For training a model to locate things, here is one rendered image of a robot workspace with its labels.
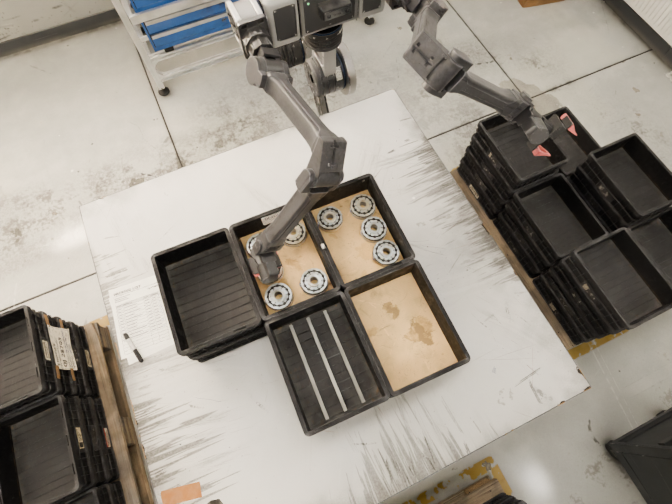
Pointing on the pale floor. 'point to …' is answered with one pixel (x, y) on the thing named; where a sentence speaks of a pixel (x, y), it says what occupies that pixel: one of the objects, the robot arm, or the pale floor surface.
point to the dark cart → (648, 457)
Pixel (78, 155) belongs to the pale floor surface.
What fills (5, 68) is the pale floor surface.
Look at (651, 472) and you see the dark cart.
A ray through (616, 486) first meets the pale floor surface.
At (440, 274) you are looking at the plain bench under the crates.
